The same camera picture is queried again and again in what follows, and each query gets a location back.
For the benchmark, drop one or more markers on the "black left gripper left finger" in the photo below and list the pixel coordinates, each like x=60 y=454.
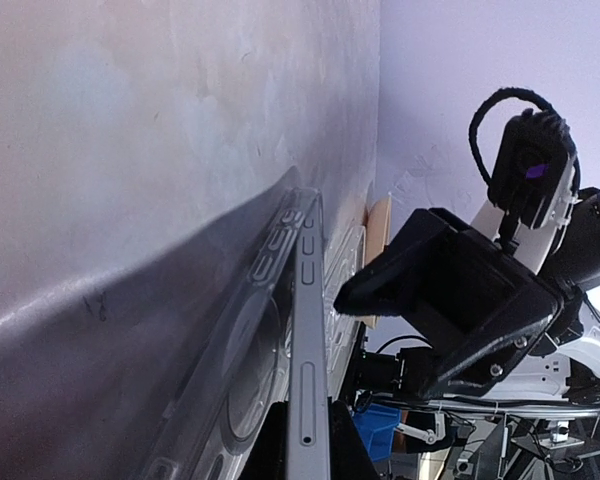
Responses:
x=267 y=459

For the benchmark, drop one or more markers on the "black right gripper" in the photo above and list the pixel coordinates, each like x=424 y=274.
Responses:
x=483 y=310

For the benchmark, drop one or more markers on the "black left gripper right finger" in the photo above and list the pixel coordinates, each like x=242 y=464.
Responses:
x=349 y=459

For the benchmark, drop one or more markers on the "silver-edged black smartphone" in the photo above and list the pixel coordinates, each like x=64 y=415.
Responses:
x=308 y=435

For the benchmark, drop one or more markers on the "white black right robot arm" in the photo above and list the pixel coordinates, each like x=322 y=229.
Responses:
x=567 y=328

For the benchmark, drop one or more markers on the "blue plastic bin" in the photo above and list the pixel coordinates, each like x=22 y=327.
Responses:
x=376 y=426

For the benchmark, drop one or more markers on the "beige round plate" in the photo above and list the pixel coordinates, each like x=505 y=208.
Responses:
x=377 y=227

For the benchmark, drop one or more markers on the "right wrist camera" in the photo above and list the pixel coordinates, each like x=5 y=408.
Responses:
x=533 y=163

